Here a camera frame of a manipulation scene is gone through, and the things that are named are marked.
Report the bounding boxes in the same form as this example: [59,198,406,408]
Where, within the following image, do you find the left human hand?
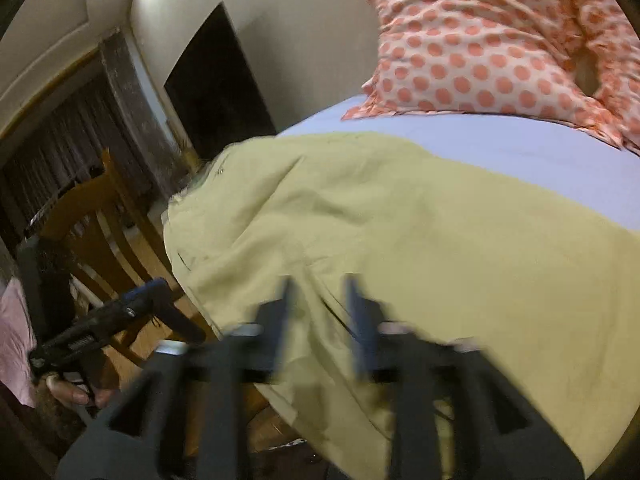
[46,375,119,408]

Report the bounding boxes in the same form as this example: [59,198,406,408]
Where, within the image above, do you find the white bed sheet mattress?
[281,94,640,230]

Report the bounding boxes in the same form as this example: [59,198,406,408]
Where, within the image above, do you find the pink cloth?
[0,278,36,408]

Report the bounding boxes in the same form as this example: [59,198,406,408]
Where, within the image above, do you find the left polka dot pillow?
[345,0,623,148]

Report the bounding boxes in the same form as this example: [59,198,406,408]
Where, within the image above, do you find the wooden chair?
[22,148,222,369]

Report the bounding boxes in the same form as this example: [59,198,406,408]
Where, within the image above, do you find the right polka dot pillow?
[570,0,639,153]

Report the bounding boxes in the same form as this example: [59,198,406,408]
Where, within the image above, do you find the polka dot pillow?
[570,0,639,153]
[345,0,623,148]

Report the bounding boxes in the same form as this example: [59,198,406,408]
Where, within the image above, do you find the khaki pants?
[164,132,639,479]

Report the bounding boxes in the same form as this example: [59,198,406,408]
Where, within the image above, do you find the dark curtain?
[1,32,186,247]

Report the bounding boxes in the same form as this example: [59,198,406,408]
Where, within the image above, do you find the dark bedside cabinet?
[164,2,276,160]

